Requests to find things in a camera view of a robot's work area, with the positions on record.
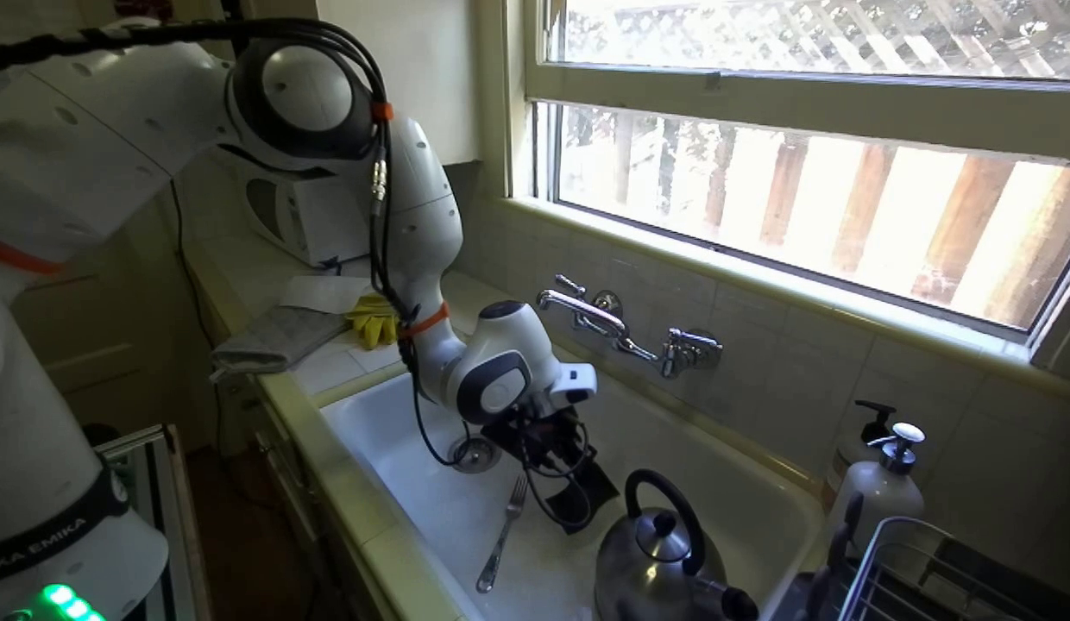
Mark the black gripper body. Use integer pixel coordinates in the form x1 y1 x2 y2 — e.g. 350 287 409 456
479 400 588 464

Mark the metal sink drain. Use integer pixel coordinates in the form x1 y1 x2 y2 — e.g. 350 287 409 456
446 430 500 475

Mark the metal fork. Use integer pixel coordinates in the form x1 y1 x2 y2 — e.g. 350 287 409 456
473 475 532 595

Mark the white kitchen sink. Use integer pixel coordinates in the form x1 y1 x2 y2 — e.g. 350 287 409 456
317 365 827 621

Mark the stainless steel kettle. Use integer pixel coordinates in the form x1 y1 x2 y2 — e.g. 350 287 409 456
592 464 761 621

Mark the yellow rubber glove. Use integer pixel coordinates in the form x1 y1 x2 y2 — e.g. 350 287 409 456
344 293 405 356

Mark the grey folded cloth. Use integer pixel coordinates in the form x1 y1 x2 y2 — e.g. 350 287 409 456
206 303 353 383

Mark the white pump soap bottle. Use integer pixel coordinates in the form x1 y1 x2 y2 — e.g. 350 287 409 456
827 419 930 579

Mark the large kitchen window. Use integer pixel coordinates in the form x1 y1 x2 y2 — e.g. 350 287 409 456
488 0 1070 365

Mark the chrome wall faucet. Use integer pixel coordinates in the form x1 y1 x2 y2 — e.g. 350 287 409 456
532 272 725 379

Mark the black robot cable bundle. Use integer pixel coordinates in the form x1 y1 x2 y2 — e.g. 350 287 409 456
0 12 478 470

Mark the wire dish rack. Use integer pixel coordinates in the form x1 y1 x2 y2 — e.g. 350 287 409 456
774 512 1070 621

